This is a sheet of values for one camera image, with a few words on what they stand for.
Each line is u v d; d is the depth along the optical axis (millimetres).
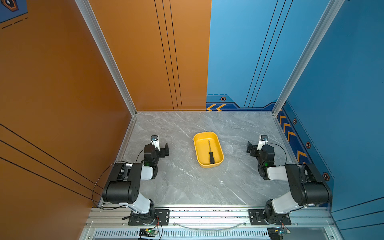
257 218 725
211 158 916
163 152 847
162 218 739
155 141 811
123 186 517
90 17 724
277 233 698
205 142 1023
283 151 991
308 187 444
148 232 708
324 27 754
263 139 793
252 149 856
